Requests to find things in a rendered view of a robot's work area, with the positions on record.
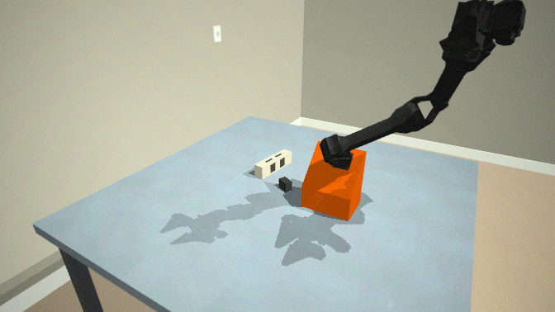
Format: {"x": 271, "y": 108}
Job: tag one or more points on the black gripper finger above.
{"x": 466, "y": 34}

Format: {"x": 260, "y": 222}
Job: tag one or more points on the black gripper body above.
{"x": 463, "y": 9}

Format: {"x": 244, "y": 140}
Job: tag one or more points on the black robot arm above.
{"x": 505, "y": 22}

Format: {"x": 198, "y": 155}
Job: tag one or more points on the black two-prong plug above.
{"x": 285, "y": 184}

